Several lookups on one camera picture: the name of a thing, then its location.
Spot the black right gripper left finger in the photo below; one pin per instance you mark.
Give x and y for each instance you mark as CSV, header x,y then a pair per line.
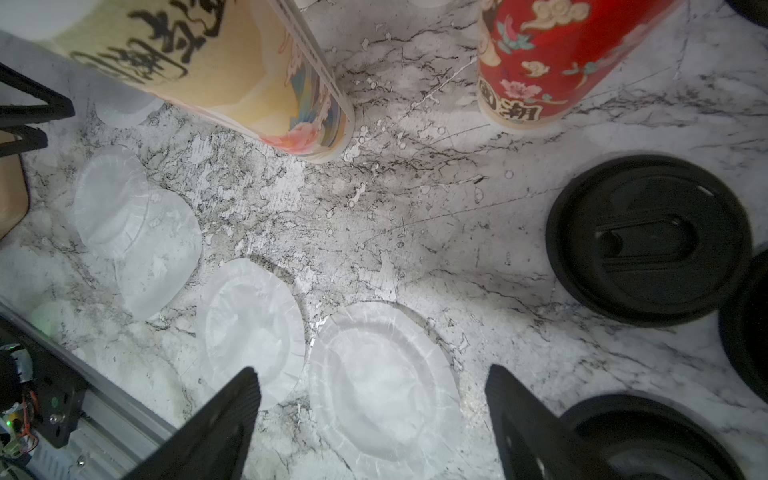
x,y
214,443

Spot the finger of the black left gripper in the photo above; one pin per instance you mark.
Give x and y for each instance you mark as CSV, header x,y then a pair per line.
x,y
54,107
16,140

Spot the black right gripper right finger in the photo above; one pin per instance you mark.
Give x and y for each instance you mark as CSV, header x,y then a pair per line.
x,y
532,442

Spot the black plastic cup lid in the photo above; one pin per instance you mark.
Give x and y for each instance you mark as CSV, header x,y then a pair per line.
x,y
755,11
649,240
641,438
743,327

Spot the red milk tea paper cup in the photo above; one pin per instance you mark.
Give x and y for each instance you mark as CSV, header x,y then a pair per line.
x,y
537,59

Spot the wooden mug tree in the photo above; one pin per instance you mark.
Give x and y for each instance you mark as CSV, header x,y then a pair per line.
x,y
14,193

